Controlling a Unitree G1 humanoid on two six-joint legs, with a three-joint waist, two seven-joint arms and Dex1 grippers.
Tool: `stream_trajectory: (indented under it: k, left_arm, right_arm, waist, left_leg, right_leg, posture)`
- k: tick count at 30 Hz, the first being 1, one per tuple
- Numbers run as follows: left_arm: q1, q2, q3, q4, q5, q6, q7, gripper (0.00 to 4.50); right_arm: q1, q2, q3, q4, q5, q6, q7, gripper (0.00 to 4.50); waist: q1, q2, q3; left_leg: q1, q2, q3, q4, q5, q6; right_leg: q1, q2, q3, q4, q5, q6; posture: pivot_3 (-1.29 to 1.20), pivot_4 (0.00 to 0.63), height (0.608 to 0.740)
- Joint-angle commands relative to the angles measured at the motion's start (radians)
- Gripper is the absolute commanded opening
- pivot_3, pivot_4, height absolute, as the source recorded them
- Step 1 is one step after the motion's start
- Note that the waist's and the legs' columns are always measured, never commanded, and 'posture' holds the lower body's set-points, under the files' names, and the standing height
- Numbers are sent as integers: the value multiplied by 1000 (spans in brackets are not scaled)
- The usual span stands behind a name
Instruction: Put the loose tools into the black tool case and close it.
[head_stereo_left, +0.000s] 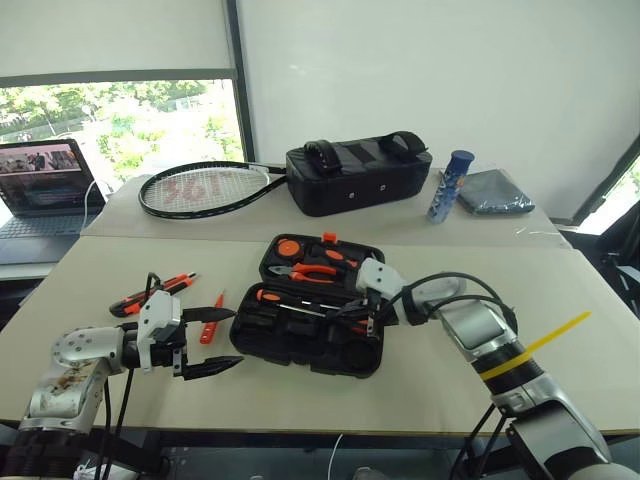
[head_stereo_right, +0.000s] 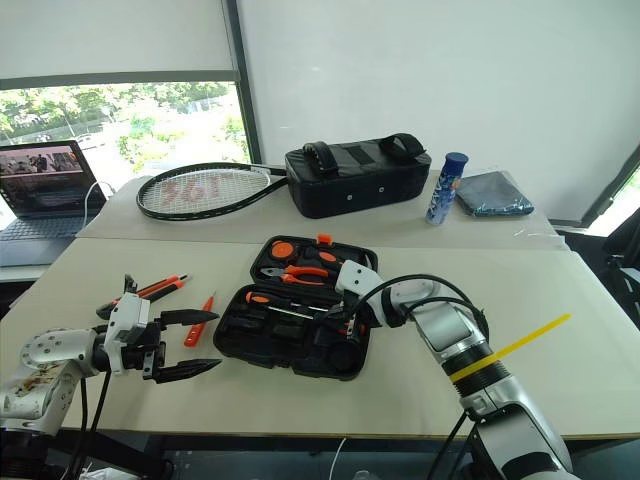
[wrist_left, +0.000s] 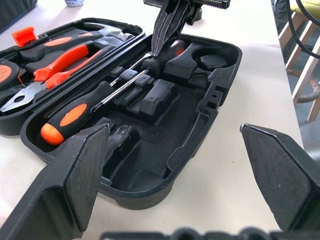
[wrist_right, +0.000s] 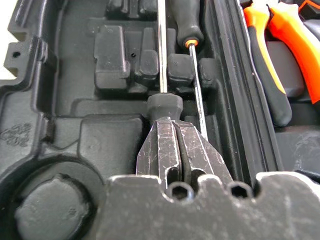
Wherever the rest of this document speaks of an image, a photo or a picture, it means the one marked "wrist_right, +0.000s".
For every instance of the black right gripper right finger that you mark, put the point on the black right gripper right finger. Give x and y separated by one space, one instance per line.
202 155

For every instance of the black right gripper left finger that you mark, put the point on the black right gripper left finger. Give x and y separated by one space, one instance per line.
160 150

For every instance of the black plastic tool case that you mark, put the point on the black plastic tool case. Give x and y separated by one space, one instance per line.
100 145

